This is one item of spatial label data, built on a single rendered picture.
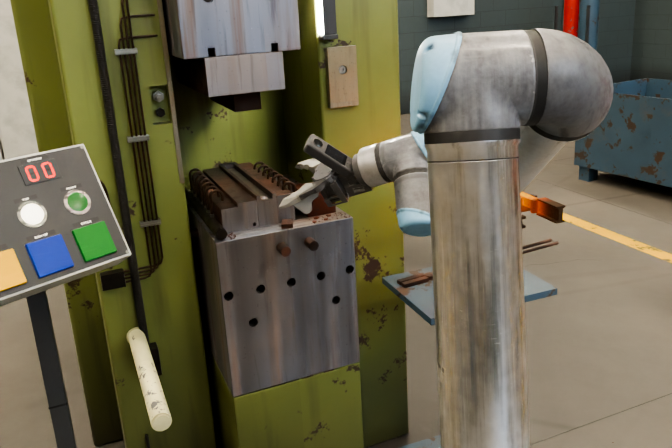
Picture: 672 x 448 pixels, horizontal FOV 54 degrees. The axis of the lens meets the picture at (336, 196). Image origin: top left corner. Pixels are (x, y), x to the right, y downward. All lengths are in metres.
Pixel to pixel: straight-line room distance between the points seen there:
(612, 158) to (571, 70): 4.52
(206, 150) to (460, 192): 1.48
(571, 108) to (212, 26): 1.03
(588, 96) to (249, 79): 1.02
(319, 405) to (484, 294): 1.25
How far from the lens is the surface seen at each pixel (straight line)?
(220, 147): 2.18
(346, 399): 2.02
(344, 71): 1.90
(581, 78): 0.82
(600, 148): 5.38
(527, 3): 9.61
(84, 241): 1.51
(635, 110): 5.15
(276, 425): 1.97
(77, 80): 1.76
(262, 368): 1.86
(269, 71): 1.69
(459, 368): 0.83
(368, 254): 2.08
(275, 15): 1.69
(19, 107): 6.93
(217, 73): 1.66
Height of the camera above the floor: 1.48
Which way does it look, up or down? 17 degrees down
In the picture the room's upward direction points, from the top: 3 degrees counter-clockwise
